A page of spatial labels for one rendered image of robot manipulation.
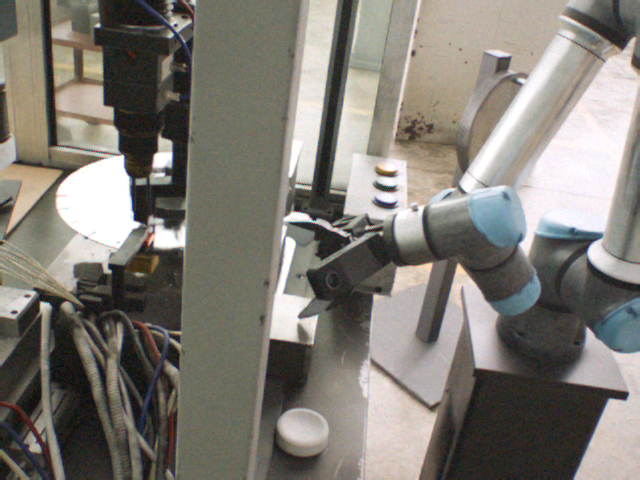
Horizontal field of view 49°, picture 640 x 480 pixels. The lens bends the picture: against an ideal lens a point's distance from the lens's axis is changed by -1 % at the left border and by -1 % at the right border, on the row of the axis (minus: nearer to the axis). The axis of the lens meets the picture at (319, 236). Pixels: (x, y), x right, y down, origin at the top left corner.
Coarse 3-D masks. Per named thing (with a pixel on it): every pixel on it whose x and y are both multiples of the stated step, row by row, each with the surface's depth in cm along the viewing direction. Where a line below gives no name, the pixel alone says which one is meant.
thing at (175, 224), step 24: (96, 168) 109; (120, 168) 110; (72, 192) 101; (96, 192) 102; (120, 192) 103; (72, 216) 95; (96, 216) 96; (120, 216) 97; (168, 216) 99; (96, 240) 91; (120, 240) 91; (168, 240) 93
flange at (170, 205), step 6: (162, 198) 101; (168, 198) 101; (174, 198) 101; (180, 198) 101; (162, 204) 100; (168, 204) 100; (174, 204) 100; (180, 204) 100; (156, 210) 99; (162, 210) 99; (168, 210) 99; (174, 210) 99; (180, 210) 99
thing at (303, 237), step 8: (288, 216) 100; (296, 216) 100; (304, 216) 100; (288, 224) 96; (288, 232) 97; (296, 232) 96; (304, 232) 96; (312, 232) 95; (296, 240) 97; (304, 240) 96; (312, 240) 95
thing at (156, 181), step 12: (180, 144) 91; (180, 156) 92; (180, 168) 93; (144, 180) 93; (156, 180) 94; (168, 180) 94; (180, 180) 93; (144, 192) 92; (156, 192) 93; (168, 192) 94; (180, 192) 94; (144, 204) 93; (156, 204) 96; (144, 216) 94
